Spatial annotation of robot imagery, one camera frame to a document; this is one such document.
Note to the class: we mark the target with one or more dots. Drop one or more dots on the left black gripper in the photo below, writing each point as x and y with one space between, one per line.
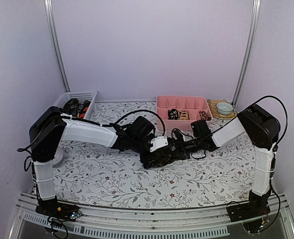
144 160

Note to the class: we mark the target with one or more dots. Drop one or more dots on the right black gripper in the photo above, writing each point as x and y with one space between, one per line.
181 149

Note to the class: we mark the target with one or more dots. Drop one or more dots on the brown green patterned tie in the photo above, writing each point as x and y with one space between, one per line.
160 160

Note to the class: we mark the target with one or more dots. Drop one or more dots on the pink divided organizer box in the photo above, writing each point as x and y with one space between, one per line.
191 104

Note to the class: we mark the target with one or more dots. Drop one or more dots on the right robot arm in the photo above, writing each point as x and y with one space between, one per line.
263 130

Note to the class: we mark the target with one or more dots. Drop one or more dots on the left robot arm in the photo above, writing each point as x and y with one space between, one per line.
52 128

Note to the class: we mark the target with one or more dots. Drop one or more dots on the pile of dark ties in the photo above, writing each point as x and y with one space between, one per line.
75 108

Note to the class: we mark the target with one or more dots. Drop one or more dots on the yellow patterned rolled tie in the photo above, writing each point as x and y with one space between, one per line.
184 115

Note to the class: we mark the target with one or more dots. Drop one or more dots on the black white rolled tie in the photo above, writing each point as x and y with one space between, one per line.
173 114

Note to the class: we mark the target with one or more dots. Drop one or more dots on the dark red rolled tie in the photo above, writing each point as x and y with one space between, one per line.
204 116

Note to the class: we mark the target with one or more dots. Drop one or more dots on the light blue ceramic bowl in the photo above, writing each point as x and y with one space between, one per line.
224 108

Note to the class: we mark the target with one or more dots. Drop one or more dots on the floral patterned table mat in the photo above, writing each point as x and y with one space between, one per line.
95 175

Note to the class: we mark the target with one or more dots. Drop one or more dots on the grey speckled bowl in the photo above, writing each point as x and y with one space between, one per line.
58 158

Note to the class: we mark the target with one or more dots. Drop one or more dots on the white plastic mesh basket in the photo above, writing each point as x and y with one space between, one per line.
81 96

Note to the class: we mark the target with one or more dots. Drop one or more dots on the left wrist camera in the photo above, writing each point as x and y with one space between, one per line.
158 142

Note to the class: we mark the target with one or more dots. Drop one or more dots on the front aluminium rail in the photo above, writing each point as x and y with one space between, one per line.
112 223

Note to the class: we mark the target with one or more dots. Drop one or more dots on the right aluminium frame post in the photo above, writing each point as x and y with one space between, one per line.
248 50

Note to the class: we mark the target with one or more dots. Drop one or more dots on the aluminium frame post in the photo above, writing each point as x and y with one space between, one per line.
248 50
55 42

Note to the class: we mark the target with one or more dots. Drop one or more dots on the left aluminium frame post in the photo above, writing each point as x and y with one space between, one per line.
55 42

